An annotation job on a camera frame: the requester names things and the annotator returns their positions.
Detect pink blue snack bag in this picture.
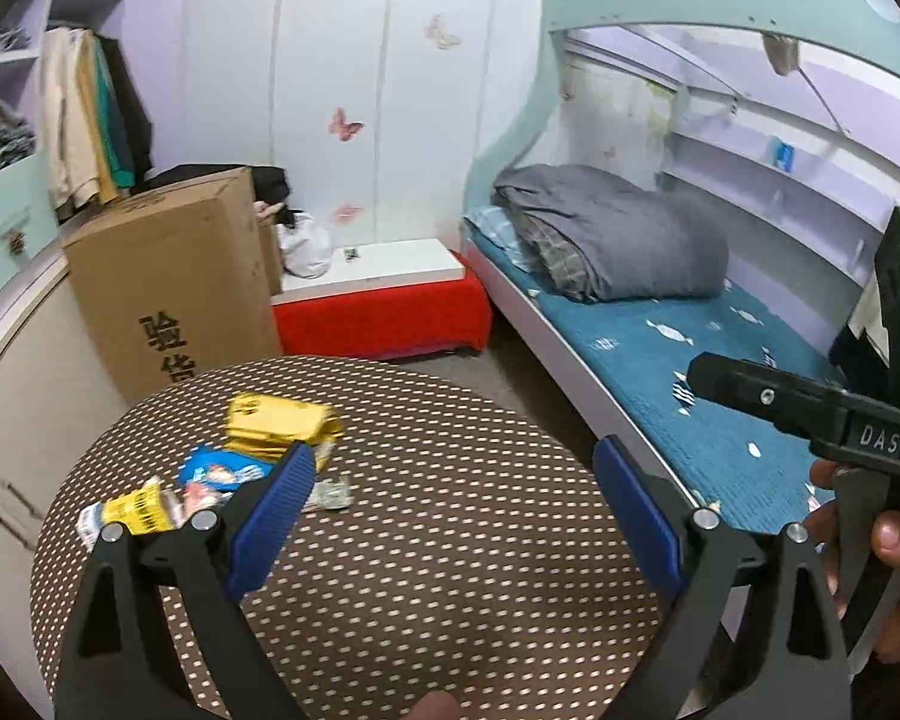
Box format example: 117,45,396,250
173,481,232,527

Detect yellow white medicine box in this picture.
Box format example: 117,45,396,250
76,476,183,551

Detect blue snack wrapper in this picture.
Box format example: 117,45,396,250
178,445,272,493

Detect small white green wrapper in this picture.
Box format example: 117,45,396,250
304,475,352,512

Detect yellow plastic bag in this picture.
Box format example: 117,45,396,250
224,392,344,472

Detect person right hand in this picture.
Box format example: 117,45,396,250
803,458,900,665

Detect brown polka dot tablecloth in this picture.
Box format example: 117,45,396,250
30,358,658,718

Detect beige curved cabinet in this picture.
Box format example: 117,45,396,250
0,247,126,718

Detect small blue white box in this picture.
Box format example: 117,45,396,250
767,137,795,174

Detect large brown cardboard box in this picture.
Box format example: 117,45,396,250
63,167,283,403

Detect red bench with white top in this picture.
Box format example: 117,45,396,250
272,252,493,361

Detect grey folded blanket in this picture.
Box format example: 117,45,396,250
494,164,730,302

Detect white plastic bag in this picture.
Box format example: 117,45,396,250
276,213,333,280

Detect bed with blue sheet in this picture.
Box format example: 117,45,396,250
466,0,900,532

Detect pinecone on right drawer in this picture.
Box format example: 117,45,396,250
4,229,25,257

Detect black clothing behind box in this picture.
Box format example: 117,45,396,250
133,163,299,229

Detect mint green drawer unit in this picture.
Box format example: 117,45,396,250
0,153,59,301

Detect hanging clothes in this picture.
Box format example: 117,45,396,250
38,26,152,221

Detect pink butterfly wall sticker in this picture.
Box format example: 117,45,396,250
328,107,365,143

